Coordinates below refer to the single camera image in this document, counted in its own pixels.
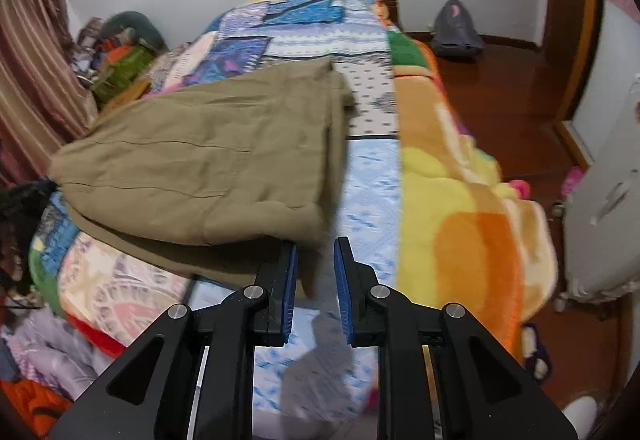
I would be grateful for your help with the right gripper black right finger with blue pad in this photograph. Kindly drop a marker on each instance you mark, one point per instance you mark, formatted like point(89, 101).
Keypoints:
point(441, 374)

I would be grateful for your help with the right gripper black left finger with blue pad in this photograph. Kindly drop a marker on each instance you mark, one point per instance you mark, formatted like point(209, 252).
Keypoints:
point(190, 373)

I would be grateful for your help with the olive khaki shorts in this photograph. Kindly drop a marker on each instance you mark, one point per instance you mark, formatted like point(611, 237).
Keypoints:
point(207, 179)

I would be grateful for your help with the orange garment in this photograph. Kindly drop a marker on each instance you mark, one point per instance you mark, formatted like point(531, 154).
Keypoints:
point(39, 406)

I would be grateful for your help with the purple clothes pile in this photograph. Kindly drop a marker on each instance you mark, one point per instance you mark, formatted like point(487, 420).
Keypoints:
point(50, 351)

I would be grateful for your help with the orange yellow fleece blanket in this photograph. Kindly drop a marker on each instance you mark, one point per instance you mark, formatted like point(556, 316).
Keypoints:
point(466, 236)

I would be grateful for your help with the blue patchwork bed sheet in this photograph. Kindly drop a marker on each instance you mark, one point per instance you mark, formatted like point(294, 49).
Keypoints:
point(315, 381)

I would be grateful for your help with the pink slipper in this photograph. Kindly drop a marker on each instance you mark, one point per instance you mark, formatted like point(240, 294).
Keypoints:
point(571, 182)

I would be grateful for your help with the wooden lap table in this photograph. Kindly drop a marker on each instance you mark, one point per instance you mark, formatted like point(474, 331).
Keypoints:
point(133, 93)

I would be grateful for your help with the striped red curtain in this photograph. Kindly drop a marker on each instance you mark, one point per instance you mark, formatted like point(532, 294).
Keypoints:
point(43, 105)

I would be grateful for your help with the green storage basket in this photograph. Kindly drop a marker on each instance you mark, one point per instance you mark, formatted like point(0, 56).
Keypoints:
point(122, 66)

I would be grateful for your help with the grey backpack on floor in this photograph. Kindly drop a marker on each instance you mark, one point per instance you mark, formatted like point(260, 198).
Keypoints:
point(454, 35)

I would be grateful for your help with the grey plush toy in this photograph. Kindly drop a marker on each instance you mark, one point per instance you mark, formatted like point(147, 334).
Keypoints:
point(142, 28)

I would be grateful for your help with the wooden door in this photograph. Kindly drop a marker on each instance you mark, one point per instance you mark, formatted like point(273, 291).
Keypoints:
point(571, 36)

